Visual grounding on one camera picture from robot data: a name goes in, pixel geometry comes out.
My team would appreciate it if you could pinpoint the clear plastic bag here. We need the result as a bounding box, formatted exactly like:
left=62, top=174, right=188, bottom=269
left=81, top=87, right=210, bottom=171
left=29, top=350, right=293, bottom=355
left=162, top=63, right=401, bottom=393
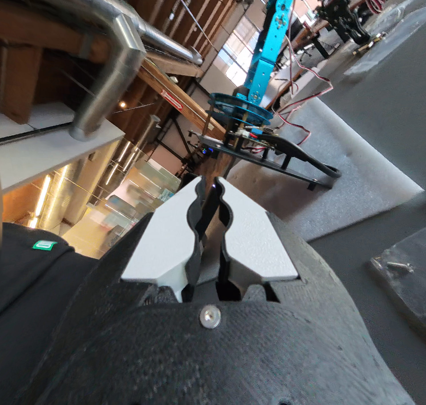
left=346, top=0, right=426, bottom=76

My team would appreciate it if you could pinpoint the red white warning sign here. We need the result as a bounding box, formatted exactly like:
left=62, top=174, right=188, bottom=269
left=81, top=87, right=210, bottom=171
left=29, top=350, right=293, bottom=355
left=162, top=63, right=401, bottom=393
left=160, top=88, right=184, bottom=112

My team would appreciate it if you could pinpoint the blue toy robot arm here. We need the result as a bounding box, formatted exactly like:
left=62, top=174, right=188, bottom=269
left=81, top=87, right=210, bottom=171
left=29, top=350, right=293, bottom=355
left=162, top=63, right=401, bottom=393
left=188, top=0, right=390, bottom=191

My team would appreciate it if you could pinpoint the red servo wire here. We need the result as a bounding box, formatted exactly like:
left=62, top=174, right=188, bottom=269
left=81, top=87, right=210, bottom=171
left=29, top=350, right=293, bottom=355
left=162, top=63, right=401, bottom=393
left=271, top=9, right=334, bottom=146

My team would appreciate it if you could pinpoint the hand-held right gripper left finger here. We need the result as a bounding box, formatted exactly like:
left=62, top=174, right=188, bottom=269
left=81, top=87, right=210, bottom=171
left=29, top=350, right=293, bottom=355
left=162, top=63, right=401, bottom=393
left=120, top=175, right=207, bottom=303

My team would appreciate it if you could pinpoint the large silver air duct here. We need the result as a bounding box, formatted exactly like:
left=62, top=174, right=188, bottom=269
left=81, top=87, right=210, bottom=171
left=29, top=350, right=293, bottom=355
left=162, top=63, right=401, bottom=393
left=68, top=0, right=204, bottom=142

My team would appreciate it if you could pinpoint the white overhead ledge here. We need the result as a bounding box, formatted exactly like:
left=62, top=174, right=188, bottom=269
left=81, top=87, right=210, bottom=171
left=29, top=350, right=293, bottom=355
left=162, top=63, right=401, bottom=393
left=0, top=102, right=126, bottom=193

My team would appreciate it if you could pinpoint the black electric screwdriver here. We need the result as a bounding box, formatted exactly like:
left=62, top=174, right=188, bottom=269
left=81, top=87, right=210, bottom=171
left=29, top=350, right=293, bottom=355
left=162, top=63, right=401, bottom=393
left=195, top=183, right=233, bottom=301

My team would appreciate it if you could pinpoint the person's black shirt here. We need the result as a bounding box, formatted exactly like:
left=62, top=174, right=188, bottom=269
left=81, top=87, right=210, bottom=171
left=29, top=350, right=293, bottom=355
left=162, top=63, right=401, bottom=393
left=0, top=222, right=140, bottom=405

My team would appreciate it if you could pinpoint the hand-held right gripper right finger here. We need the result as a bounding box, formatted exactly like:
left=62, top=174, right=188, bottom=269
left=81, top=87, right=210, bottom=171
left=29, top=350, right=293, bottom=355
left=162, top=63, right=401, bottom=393
left=215, top=176, right=299, bottom=284

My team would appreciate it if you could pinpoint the small silver air duct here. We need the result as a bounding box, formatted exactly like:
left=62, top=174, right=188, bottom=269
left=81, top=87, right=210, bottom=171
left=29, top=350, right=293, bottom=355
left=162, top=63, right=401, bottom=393
left=138, top=114, right=161, bottom=149

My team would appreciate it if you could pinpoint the dark grey tray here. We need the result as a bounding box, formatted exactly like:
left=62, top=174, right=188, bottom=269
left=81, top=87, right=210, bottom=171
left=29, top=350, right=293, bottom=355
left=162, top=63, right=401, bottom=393
left=368, top=227, right=426, bottom=337

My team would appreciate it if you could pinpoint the white foam sheet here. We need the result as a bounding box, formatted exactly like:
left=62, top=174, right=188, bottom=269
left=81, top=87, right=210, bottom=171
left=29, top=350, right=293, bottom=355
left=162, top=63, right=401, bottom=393
left=230, top=97, right=425, bottom=243

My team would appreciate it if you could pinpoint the thick black power cable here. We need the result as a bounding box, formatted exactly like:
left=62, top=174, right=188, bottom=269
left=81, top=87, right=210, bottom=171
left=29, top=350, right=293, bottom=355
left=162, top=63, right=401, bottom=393
left=283, top=139, right=343, bottom=179

